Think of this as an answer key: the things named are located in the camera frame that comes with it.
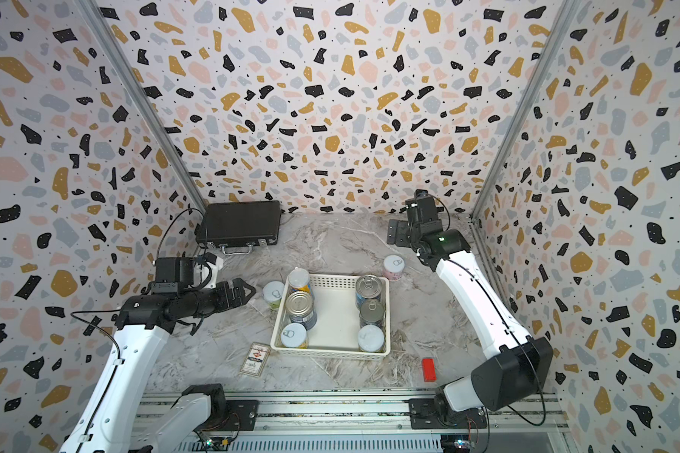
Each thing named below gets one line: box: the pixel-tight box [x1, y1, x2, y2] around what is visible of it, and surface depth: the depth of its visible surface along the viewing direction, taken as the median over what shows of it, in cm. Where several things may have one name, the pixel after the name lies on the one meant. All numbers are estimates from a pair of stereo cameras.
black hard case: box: [194, 200, 283, 256], surface depth 119 cm
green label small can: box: [262, 280, 286, 311], surface depth 94 cm
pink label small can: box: [382, 254, 406, 282], surface depth 102 cm
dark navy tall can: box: [358, 298, 386, 329], surface depth 85 cm
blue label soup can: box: [355, 274, 383, 308], surface depth 89 cm
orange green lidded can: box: [357, 324, 385, 353], surface depth 81 cm
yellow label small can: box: [280, 322, 309, 350], surface depth 85 cm
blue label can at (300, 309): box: [285, 290, 318, 332], surface depth 85 cm
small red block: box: [422, 357, 438, 383], surface depth 84 cm
